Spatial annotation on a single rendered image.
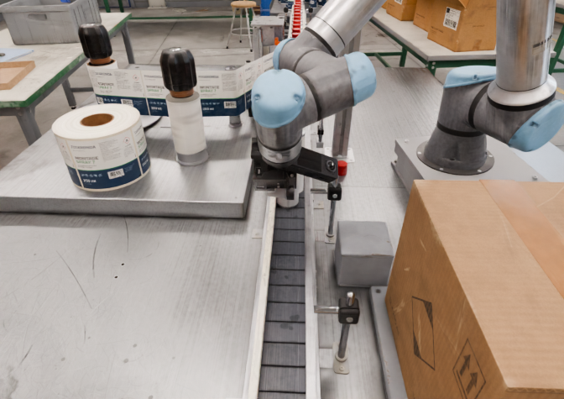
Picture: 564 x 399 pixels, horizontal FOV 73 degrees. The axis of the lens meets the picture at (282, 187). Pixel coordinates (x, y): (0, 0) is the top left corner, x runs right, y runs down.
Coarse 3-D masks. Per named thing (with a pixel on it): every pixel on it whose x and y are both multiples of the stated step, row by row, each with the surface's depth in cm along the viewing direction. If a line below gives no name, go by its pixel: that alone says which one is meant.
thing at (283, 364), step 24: (288, 216) 85; (288, 240) 79; (288, 264) 73; (288, 288) 69; (288, 312) 64; (264, 336) 61; (288, 336) 61; (264, 360) 57; (288, 360) 57; (264, 384) 54; (288, 384) 54
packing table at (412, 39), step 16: (384, 16) 313; (384, 32) 303; (400, 32) 268; (416, 32) 268; (416, 48) 235; (432, 48) 234; (384, 64) 400; (400, 64) 439; (432, 64) 228; (448, 64) 230; (464, 64) 231; (480, 64) 232
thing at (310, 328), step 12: (312, 276) 60; (312, 288) 58; (312, 300) 56; (312, 312) 55; (312, 324) 53; (312, 336) 52; (312, 348) 50; (312, 360) 49; (312, 372) 47; (312, 384) 46; (312, 396) 45
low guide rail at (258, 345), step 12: (264, 252) 71; (264, 264) 69; (264, 276) 66; (264, 288) 64; (264, 300) 62; (264, 312) 60; (252, 360) 54; (252, 372) 52; (252, 384) 51; (252, 396) 50
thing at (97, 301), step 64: (384, 128) 133; (256, 192) 101; (384, 192) 101; (0, 256) 82; (64, 256) 82; (128, 256) 82; (192, 256) 82; (256, 256) 82; (320, 256) 82; (0, 320) 69; (64, 320) 69; (128, 320) 69; (192, 320) 69; (320, 320) 69; (0, 384) 59; (64, 384) 59; (128, 384) 59; (192, 384) 59; (320, 384) 59; (384, 384) 59
